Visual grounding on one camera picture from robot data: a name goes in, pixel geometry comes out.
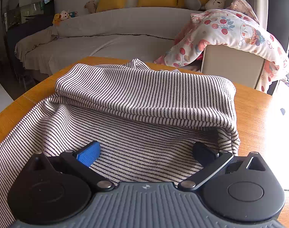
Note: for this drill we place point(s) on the grey covered sofa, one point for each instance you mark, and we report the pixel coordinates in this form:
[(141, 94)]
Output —
[(140, 32)]

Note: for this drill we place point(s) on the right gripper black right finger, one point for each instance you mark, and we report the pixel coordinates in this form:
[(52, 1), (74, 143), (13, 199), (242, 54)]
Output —
[(212, 162)]

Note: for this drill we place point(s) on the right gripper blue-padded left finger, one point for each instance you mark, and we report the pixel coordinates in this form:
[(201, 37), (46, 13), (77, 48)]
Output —
[(78, 163)]

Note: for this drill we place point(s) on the yellow plush toy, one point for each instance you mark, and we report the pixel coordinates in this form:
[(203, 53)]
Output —
[(60, 17)]

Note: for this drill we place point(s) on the striped beige knit garment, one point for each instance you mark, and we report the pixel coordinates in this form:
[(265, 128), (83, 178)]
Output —
[(146, 122)]

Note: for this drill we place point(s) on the floral cherry print blanket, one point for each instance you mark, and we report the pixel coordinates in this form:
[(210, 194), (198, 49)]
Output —
[(236, 27)]

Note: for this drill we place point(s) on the beige cardboard box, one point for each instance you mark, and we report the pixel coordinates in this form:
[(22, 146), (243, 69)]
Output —
[(238, 66)]

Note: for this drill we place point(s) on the brown teddy bear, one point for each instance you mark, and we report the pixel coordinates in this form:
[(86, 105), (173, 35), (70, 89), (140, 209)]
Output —
[(90, 6)]

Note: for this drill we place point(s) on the yellow cushion left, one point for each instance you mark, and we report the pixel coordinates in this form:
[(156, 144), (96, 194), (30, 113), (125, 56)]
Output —
[(105, 5)]

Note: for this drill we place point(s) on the white bear plush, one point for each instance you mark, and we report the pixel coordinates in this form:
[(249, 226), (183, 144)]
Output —
[(215, 4)]

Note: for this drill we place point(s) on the black glass cabinet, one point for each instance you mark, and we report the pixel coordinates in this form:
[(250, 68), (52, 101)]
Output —
[(21, 18)]

